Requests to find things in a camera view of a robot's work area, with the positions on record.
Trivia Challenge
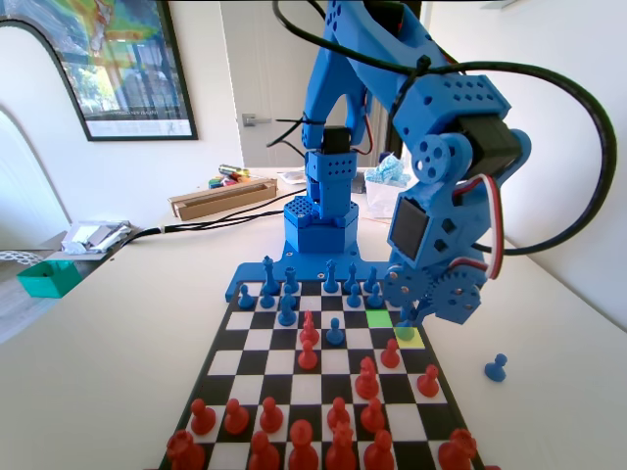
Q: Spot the red chess pawn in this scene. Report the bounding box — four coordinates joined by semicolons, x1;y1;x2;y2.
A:
297;340;318;372
189;399;217;437
380;338;402;370
223;399;250;436
326;397;352;432
360;397;386;435
416;364;441;400
258;396;285;435

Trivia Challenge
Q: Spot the blue chess king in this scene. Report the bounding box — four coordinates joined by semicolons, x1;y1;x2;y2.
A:
260;255;278;298

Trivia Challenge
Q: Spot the red chess bishop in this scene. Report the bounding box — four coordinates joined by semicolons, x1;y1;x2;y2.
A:
249;430;281;470
362;429;396;470

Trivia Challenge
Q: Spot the red chess rook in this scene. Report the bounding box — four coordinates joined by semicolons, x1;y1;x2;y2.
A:
438;428;479;470
166;429;206;470

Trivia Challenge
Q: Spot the red chess queen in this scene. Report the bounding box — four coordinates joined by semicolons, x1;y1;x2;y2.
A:
325;421;358;470

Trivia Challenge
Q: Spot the red chess king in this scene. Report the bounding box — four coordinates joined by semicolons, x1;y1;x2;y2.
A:
287;419;319;470

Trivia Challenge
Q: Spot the clear plastic bag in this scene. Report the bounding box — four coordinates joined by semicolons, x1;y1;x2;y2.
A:
364;178;408;221

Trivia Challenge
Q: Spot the blue white crumpled cloth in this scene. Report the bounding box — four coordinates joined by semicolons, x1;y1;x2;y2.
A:
364;152;415;188

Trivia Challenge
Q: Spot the black and white chessboard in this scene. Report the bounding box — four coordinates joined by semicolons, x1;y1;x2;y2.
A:
159;278;486;470

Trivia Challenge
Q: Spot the long cardboard box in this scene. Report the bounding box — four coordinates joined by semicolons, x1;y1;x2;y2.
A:
168;176;279;221

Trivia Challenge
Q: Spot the colourful marker set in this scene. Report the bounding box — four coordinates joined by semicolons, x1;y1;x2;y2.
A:
208;173;246;190

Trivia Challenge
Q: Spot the pile of crumpled papers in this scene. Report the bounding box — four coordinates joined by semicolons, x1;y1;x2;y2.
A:
58;219;134;256

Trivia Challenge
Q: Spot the green plastic bin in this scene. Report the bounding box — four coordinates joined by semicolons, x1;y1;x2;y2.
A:
15;258;83;299

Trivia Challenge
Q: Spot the black framed poster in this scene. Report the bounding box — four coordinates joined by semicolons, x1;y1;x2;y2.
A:
46;0;200;143

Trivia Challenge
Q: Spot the white perforated item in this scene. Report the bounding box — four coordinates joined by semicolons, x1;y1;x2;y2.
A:
0;249;38;265

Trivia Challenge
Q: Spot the white arched panel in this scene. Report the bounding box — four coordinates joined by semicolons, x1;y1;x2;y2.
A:
0;18;89;236

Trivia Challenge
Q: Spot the red white servo wire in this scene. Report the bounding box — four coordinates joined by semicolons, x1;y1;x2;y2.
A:
453;173;506;280

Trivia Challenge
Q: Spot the blue arm base plate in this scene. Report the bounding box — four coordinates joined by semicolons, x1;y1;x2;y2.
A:
223;238;393;303

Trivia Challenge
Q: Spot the thick black cable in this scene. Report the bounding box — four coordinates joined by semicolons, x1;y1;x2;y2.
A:
271;0;618;259

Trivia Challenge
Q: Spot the black cable bundle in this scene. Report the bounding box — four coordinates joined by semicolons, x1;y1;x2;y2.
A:
100;193;308;260

